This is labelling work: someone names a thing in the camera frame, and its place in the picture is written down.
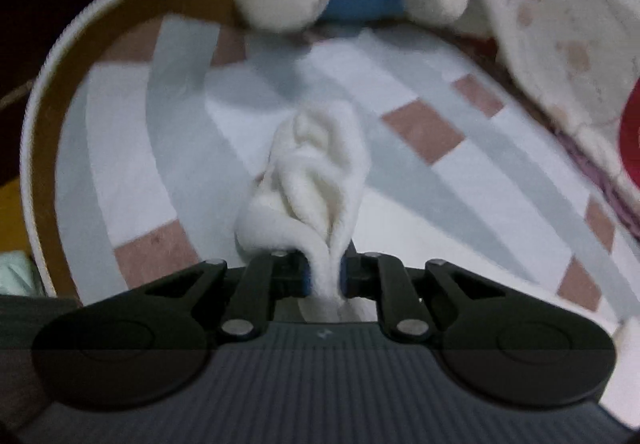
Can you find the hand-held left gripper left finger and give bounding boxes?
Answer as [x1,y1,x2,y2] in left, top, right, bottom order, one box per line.
[144,249,312,342]

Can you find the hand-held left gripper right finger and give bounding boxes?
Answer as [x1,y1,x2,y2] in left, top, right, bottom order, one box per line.
[340,250,507,344]

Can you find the cream white sweater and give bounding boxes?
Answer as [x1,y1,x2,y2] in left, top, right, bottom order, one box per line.
[234,102,373,322]

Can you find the bear printed quilt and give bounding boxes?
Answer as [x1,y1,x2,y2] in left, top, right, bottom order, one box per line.
[470,0,640,235]

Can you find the checkered play mat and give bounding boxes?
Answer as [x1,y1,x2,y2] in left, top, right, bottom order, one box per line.
[20,0,640,425]

